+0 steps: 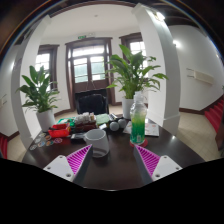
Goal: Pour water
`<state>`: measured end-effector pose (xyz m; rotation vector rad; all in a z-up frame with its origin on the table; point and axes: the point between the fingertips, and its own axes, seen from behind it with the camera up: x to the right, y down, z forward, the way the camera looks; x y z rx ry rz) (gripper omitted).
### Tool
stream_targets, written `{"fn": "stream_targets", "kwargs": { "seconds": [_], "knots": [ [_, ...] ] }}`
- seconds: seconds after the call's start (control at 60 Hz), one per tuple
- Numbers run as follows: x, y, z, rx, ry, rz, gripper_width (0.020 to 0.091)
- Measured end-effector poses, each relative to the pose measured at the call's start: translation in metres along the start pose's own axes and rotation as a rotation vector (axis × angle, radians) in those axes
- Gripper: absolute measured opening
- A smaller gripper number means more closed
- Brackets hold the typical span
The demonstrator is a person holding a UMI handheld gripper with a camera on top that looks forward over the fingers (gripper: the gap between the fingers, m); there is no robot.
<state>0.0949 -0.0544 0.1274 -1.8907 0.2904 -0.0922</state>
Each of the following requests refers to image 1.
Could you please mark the potted green plant white pot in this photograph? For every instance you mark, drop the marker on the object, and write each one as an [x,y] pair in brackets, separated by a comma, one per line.
[39,93]
[133,73]

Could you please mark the brown box with jars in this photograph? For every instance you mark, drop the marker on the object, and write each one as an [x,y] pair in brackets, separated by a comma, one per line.
[85,124]

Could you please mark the clear bottle with green drink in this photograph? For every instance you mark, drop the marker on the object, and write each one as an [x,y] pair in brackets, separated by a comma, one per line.
[138,128]

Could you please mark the white wall radiator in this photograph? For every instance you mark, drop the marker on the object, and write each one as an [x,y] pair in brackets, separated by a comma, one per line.
[201,76]

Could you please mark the green exit sign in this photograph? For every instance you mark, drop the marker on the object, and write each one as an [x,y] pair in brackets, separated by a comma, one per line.
[82,36]

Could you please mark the round printed sticker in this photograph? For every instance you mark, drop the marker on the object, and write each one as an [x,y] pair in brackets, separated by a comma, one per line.
[57,140]
[33,147]
[49,143]
[41,144]
[42,135]

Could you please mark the flat round red coaster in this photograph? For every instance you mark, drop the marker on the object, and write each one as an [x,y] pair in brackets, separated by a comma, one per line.
[144,144]

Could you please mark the red box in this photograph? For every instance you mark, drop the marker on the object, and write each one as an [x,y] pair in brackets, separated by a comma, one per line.
[59,131]

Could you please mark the dark wooden double door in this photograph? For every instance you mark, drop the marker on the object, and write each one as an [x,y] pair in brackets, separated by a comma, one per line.
[88,66]

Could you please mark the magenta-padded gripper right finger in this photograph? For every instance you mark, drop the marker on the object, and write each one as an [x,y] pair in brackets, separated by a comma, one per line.
[165,165]

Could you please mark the green box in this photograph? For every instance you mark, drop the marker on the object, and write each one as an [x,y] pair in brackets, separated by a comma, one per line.
[66,121]

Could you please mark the white ceramic mug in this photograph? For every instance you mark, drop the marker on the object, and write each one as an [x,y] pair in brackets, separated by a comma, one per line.
[97,141]

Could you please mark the red carpeted stairs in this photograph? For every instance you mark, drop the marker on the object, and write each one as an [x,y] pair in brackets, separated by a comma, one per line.
[216,115]
[3,146]

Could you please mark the black chair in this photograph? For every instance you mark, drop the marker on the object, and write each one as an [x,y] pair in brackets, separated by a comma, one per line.
[92,103]

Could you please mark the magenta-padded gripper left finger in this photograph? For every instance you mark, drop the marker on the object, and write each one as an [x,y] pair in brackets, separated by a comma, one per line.
[60,166]

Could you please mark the grey ball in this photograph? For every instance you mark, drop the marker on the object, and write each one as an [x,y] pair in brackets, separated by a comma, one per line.
[114,126]
[122,123]

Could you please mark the dark framed window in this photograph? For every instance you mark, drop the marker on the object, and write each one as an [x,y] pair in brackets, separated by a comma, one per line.
[136,46]
[42,63]

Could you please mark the pillar wall lamp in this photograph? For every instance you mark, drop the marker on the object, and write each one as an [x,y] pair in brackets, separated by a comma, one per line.
[160,15]

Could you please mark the green notebook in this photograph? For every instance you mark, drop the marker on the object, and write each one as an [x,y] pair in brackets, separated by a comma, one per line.
[102,119]

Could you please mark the small black box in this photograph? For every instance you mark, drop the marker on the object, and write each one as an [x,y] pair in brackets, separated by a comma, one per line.
[77,137]

